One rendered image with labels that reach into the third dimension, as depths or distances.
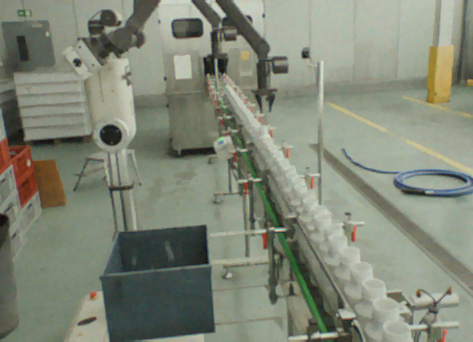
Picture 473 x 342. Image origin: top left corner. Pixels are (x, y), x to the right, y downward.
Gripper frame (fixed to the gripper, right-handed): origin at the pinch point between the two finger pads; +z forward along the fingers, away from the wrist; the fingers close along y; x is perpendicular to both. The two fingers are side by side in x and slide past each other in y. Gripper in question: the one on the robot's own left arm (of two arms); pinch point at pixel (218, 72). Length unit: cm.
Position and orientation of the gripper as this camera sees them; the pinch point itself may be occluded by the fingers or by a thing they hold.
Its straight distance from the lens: 239.1
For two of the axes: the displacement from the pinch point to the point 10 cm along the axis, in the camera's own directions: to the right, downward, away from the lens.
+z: 0.6, 9.6, 2.8
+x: 0.9, 2.7, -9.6
